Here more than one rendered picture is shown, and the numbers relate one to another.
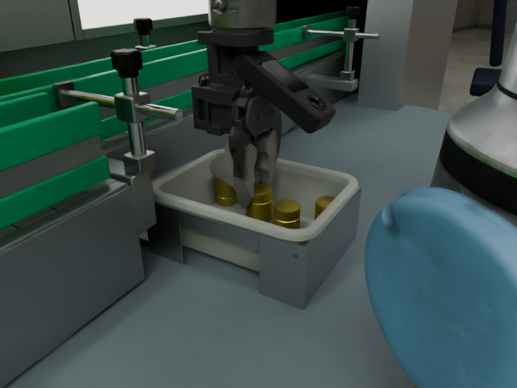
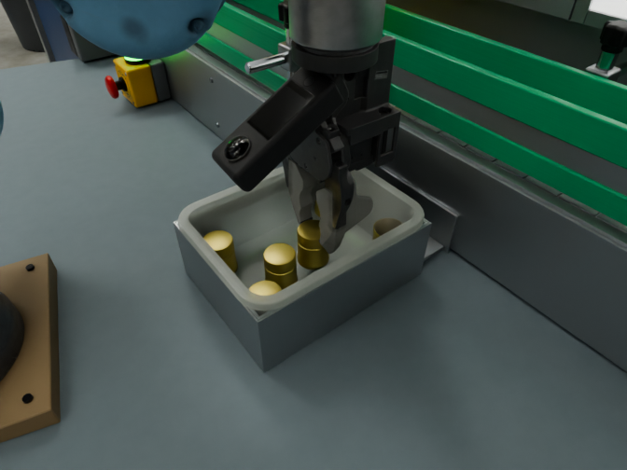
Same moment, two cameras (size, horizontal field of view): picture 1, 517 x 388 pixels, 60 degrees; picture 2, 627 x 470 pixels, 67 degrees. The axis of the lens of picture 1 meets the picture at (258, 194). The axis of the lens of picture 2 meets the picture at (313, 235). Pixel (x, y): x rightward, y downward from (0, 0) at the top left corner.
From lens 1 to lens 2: 0.75 m
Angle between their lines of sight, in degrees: 87
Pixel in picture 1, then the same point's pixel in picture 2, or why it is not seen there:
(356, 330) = (136, 295)
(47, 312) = not seen: hidden behind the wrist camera
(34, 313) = (234, 124)
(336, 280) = (202, 311)
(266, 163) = (323, 217)
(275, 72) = (281, 99)
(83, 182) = (273, 85)
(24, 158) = (249, 39)
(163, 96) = (471, 117)
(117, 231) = not seen: hidden behind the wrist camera
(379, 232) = not seen: outside the picture
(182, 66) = (514, 103)
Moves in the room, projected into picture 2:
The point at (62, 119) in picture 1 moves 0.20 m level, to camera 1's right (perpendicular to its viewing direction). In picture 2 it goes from (267, 31) to (169, 100)
